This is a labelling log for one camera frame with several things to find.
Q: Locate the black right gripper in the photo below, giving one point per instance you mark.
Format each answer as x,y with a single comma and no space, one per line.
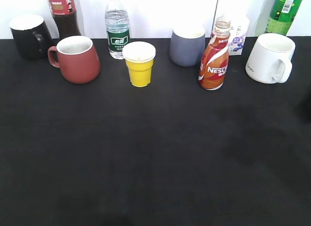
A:
305,107

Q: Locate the brown Nescafe coffee bottle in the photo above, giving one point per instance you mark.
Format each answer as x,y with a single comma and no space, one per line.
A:
215,59

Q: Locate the red ceramic mug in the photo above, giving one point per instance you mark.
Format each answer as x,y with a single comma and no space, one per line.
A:
77,59

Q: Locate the white ceramic mug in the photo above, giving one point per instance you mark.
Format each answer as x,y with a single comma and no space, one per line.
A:
270,59

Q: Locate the black ceramic mug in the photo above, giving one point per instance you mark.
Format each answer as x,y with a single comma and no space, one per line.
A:
31,36

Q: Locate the green soda bottle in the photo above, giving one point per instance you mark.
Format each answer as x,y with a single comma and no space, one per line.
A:
282,16

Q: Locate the white purple milk carton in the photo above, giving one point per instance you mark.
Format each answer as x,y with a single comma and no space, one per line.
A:
238,32

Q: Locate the grey blue ceramic cup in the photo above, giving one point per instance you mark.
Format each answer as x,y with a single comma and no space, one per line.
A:
187,44

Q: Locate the yellow plastic cup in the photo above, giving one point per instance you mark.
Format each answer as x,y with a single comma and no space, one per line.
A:
139,58

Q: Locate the clear water bottle green label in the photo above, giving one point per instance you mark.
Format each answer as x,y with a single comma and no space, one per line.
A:
117,27

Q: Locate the dark tea bottle red label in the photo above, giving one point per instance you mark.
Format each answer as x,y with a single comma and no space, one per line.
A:
65,17

